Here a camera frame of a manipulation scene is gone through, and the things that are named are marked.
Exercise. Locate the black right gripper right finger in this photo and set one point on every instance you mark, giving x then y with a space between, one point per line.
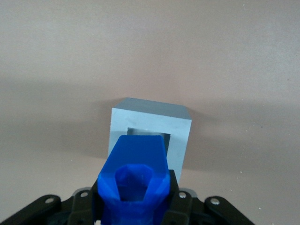
180 208

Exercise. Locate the blue plastic insert part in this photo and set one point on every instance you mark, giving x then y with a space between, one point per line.
138 152

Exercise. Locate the gray square base block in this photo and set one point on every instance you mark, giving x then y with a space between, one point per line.
150 117

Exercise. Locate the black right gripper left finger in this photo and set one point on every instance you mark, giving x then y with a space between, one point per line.
82 208

